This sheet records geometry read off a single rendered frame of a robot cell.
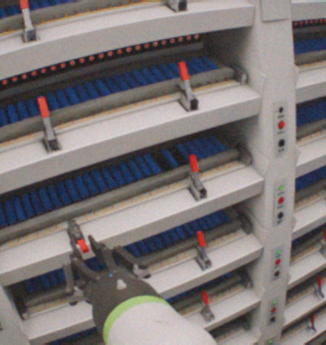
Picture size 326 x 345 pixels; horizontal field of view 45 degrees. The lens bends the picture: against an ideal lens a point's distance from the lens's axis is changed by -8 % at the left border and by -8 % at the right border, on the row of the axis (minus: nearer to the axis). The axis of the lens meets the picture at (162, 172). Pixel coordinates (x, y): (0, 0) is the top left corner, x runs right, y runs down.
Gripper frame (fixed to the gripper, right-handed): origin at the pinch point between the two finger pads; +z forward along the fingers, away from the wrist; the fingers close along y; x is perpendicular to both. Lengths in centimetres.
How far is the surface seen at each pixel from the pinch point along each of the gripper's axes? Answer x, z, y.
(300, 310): -57, 20, 61
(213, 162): 3.9, 12.5, 33.3
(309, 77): 18, 5, 59
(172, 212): -1.6, 7.3, 19.7
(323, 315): -74, 26, 78
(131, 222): -1.0, 8.3, 11.3
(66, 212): 3.8, 11.9, 0.0
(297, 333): -75, 26, 65
